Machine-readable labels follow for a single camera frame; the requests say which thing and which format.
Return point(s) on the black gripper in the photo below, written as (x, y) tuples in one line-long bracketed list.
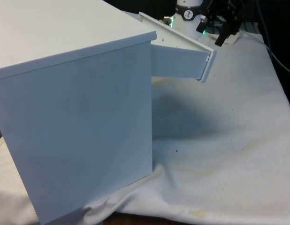
[(226, 5)]

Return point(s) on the white chest of drawers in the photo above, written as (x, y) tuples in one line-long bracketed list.
[(77, 117)]

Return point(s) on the white drawer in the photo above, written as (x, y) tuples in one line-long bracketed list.
[(177, 63)]

